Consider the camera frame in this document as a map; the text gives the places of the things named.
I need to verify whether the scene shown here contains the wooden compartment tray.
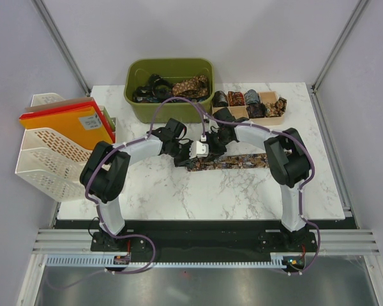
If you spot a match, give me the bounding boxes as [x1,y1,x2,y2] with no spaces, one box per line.
[211,91,285,126]

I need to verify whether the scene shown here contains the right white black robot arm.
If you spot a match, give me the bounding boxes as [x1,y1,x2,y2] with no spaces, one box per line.
[207,108,315,251]

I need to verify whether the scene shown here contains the red folder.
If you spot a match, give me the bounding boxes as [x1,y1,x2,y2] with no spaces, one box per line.
[19,98,111,131]

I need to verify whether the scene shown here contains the olive green plastic bin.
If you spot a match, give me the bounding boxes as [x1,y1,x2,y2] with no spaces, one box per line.
[124,58,214,123]

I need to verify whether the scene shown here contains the grey blue rolled tie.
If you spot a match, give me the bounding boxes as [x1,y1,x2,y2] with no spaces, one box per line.
[244,89,261,105]

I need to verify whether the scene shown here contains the black rolled tie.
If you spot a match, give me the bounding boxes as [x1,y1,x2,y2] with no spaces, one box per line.
[212,91,229,108]

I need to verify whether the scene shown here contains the aluminium rail frame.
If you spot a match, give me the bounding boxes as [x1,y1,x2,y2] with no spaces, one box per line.
[33,229,379,256]

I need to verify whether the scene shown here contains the red patterned rolled tie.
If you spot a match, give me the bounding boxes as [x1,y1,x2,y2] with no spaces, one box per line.
[227,91,245,107]

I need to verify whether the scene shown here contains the black ties in bin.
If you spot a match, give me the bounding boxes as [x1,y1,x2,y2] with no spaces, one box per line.
[132,74,174,103]

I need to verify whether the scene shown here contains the orange folder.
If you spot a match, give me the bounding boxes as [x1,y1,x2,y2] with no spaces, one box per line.
[19,106,115,150]

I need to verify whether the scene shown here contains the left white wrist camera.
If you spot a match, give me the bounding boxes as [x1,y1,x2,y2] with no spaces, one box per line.
[190,141,209,159]

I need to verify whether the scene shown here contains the white slotted cable duct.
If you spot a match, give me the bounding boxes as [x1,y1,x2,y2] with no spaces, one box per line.
[45,254,294,268]

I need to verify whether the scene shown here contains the brown patterned loose tie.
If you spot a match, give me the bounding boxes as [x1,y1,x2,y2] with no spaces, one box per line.
[265,97,287,117]

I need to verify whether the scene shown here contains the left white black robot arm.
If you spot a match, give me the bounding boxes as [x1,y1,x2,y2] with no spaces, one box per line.
[79,119,189,251]

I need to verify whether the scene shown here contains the dark patterned rolled tie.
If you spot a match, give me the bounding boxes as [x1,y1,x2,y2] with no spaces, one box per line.
[246,103,267,119]

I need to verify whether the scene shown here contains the brown cat pattern tie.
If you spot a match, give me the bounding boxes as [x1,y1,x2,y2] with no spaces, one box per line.
[186,153,269,171]

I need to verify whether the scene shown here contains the right aluminium corner post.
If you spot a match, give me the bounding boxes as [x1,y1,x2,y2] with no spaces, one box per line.
[310,0,371,94]

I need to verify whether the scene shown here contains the purple cable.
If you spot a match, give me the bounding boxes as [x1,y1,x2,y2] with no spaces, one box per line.
[46,96,208,289]
[197,105,322,277]

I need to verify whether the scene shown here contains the white plastic file rack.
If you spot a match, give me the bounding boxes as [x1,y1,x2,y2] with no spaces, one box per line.
[15,92,124,203]

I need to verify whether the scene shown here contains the left aluminium corner post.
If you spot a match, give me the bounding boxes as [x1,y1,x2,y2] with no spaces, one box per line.
[31,0,91,96]

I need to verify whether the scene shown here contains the aluminium corner post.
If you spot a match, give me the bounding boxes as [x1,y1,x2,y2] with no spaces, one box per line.
[310,0,371,94]
[31,0,91,96]

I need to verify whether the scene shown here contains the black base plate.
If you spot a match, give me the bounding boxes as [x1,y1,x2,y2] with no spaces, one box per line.
[89,217,318,263]

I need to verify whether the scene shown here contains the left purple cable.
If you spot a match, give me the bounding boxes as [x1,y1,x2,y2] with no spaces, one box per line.
[46,96,208,289]

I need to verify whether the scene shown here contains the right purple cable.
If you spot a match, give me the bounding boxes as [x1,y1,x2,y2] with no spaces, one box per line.
[197,105,322,277]

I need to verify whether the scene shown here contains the brown patterned tie in bin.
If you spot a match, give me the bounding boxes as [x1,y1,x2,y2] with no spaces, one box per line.
[172,75,209,98]

